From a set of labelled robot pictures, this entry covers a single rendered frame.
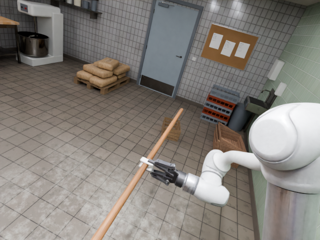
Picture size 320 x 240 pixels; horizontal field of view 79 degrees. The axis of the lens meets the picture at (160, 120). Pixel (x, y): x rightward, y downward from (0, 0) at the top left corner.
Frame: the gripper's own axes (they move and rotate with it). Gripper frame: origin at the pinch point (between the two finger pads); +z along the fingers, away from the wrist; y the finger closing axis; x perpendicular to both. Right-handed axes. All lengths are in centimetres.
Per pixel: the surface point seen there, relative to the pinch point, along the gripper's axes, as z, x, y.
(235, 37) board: -28, 400, -58
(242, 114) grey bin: -99, 344, 77
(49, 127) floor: 181, 116, 118
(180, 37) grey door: 88, 401, -27
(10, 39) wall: 497, 310, 84
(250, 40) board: -56, 400, -61
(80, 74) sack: 255, 274, 90
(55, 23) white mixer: 386, 343, 18
